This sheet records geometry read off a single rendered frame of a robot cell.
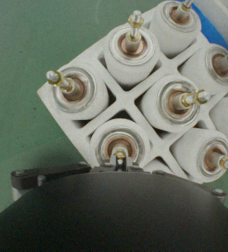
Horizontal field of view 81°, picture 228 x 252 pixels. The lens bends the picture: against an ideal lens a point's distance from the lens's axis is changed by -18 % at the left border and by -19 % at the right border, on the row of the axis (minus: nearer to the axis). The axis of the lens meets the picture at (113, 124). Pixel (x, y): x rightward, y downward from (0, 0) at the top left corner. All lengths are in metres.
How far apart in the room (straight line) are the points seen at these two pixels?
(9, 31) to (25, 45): 0.14
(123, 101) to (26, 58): 0.43
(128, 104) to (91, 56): 0.12
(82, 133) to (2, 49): 0.55
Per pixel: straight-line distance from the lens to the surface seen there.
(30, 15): 0.75
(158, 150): 0.33
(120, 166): 0.16
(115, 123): 0.24
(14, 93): 0.63
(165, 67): 0.34
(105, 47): 0.27
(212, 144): 0.29
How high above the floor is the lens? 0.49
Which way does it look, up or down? 87 degrees down
